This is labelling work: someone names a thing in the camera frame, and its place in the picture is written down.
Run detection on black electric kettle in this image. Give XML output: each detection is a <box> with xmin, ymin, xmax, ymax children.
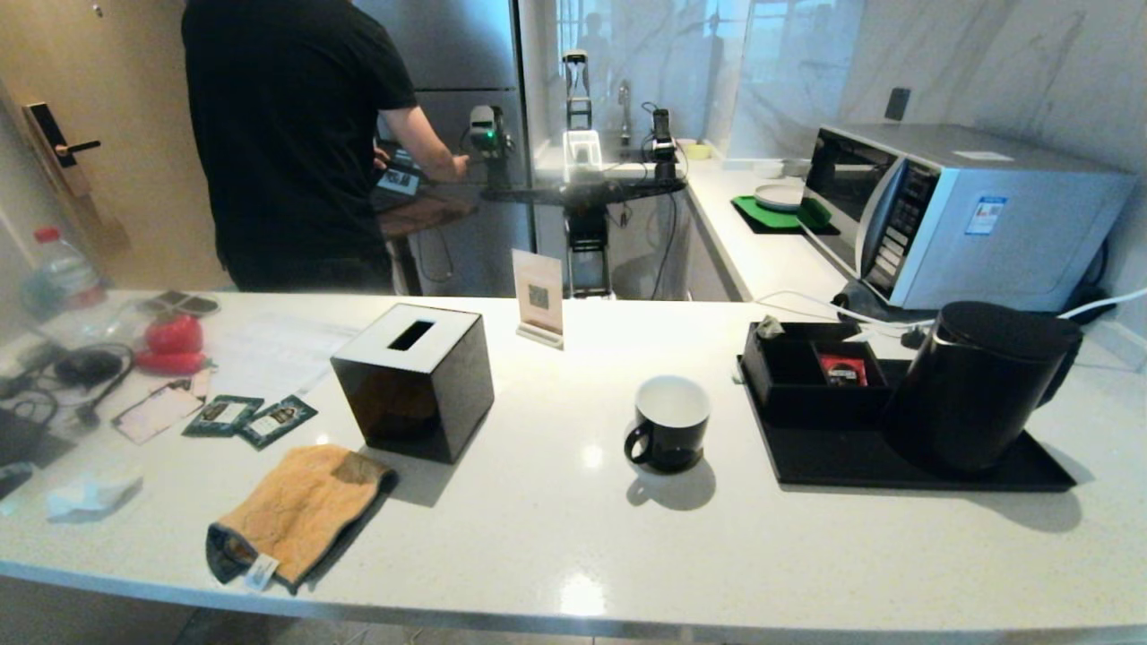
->
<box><xmin>883</xmin><ymin>301</ymin><xmax>1083</xmax><ymax>473</ymax></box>

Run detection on dark green tea sachet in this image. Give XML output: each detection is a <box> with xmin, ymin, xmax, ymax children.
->
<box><xmin>182</xmin><ymin>395</ymin><xmax>264</xmax><ymax>438</ymax></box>
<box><xmin>235</xmin><ymin>395</ymin><xmax>318</xmax><ymax>450</ymax></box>

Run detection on beige QR code sign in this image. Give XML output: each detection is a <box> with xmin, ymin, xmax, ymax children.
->
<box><xmin>512</xmin><ymin>248</ymin><xmax>565</xmax><ymax>349</ymax></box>

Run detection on black teleoperation stand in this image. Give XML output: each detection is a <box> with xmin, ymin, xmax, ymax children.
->
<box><xmin>479</xmin><ymin>175</ymin><xmax>689</xmax><ymax>298</ymax></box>

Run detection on black mug white inside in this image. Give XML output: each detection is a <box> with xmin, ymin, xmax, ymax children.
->
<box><xmin>625</xmin><ymin>375</ymin><xmax>712</xmax><ymax>474</ymax></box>

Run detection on white and black mast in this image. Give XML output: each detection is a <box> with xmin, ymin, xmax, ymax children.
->
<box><xmin>561</xmin><ymin>49</ymin><xmax>603</xmax><ymax>185</ymax></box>

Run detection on black tissue box white top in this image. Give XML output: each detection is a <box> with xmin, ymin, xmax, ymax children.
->
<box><xmin>330</xmin><ymin>303</ymin><xmax>495</xmax><ymax>464</ymax></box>

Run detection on brown wooden side table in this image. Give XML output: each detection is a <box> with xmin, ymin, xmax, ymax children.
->
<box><xmin>378</xmin><ymin>193</ymin><xmax>478</xmax><ymax>241</ymax></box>

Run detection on green silicone mat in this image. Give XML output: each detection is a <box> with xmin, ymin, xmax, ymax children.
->
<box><xmin>731</xmin><ymin>193</ymin><xmax>834</xmax><ymax>236</ymax></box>

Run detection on black compartment organizer box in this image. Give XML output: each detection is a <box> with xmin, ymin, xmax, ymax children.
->
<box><xmin>742</xmin><ymin>320</ymin><xmax>893</xmax><ymax>426</ymax></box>

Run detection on open laptop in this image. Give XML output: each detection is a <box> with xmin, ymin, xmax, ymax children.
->
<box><xmin>375</xmin><ymin>148</ymin><xmax>424</xmax><ymax>200</ymax></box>

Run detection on white plate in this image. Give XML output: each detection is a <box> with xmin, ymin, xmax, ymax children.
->
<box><xmin>755</xmin><ymin>183</ymin><xmax>807</xmax><ymax>212</ymax></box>

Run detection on red coffee sachet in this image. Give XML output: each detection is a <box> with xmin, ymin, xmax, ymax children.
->
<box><xmin>817</xmin><ymin>354</ymin><xmax>869</xmax><ymax>388</ymax></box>

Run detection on black rectangular serving tray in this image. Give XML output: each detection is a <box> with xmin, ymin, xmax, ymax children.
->
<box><xmin>737</xmin><ymin>354</ymin><xmax>1077</xmax><ymax>493</ymax></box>

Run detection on grey steel refrigerator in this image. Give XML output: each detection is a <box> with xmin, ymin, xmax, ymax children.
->
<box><xmin>354</xmin><ymin>0</ymin><xmax>531</xmax><ymax>297</ymax></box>

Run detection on printed white paper sheet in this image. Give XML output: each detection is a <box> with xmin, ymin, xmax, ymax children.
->
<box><xmin>206</xmin><ymin>314</ymin><xmax>359</xmax><ymax>400</ymax></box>

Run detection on orange microfiber cloth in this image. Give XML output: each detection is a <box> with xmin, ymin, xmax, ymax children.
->
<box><xmin>205</xmin><ymin>444</ymin><xmax>398</xmax><ymax>595</ymax></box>

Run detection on person in black shirt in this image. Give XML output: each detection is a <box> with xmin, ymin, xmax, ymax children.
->
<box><xmin>181</xmin><ymin>0</ymin><xmax>470</xmax><ymax>293</ymax></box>

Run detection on dark brown coaster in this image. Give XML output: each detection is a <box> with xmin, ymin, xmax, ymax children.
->
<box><xmin>143</xmin><ymin>289</ymin><xmax>220</xmax><ymax>316</ymax></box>

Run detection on red toy bell pepper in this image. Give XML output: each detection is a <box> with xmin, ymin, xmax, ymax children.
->
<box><xmin>143</xmin><ymin>314</ymin><xmax>205</xmax><ymax>353</ymax></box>

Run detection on red toy chili pepper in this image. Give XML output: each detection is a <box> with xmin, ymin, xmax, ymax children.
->
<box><xmin>133</xmin><ymin>351</ymin><xmax>216</xmax><ymax>375</ymax></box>

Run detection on beige paper packet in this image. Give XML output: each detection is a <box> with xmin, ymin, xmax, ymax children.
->
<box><xmin>112</xmin><ymin>381</ymin><xmax>205</xmax><ymax>445</ymax></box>

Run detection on silver microwave oven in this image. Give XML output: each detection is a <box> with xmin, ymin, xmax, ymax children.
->
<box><xmin>800</xmin><ymin>124</ymin><xmax>1137</xmax><ymax>313</ymax></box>

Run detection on black computer mouse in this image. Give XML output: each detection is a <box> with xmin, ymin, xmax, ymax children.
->
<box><xmin>52</xmin><ymin>348</ymin><xmax>126</xmax><ymax>388</ymax></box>

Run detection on clear water bottle red cap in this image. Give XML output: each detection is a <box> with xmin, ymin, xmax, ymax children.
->
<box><xmin>20</xmin><ymin>226</ymin><xmax>107</xmax><ymax>316</ymax></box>

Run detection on crumpled white tissue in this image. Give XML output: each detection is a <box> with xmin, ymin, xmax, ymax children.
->
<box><xmin>45</xmin><ymin>470</ymin><xmax>144</xmax><ymax>522</ymax></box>

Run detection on beige wooden door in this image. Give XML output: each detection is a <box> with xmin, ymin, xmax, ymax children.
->
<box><xmin>0</xmin><ymin>0</ymin><xmax>236</xmax><ymax>292</ymax></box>

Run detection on flat black pad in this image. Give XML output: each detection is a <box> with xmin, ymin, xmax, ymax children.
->
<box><xmin>0</xmin><ymin>408</ymin><xmax>77</xmax><ymax>498</ymax></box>

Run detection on black electronic door lock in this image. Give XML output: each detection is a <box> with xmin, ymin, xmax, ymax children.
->
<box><xmin>22</xmin><ymin>100</ymin><xmax>101</xmax><ymax>198</ymax></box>

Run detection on thin black cable with connector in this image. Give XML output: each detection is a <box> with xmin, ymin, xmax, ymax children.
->
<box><xmin>0</xmin><ymin>343</ymin><xmax>135</xmax><ymax>429</ymax></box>

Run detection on white power cable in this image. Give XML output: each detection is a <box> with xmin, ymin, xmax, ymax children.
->
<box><xmin>757</xmin><ymin>288</ymin><xmax>1147</xmax><ymax>334</ymax></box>

